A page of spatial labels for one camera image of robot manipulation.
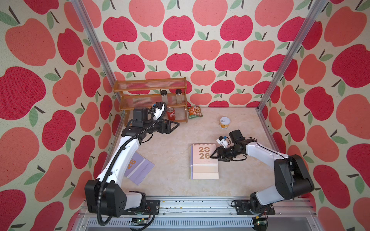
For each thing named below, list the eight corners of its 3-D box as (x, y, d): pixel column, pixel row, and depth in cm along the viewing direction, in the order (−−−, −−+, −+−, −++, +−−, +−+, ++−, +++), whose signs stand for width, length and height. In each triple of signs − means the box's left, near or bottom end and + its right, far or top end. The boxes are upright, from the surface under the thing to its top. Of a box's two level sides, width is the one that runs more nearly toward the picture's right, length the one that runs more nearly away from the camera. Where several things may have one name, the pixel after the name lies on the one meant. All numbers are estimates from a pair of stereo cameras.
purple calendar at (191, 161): (189, 180, 86) (189, 176, 80) (189, 149, 99) (189, 144, 93) (193, 180, 86) (193, 176, 80) (192, 149, 99) (192, 144, 93)
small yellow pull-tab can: (219, 128, 110) (221, 124, 105) (218, 121, 114) (220, 116, 109) (228, 128, 110) (230, 124, 105) (227, 121, 114) (229, 116, 109)
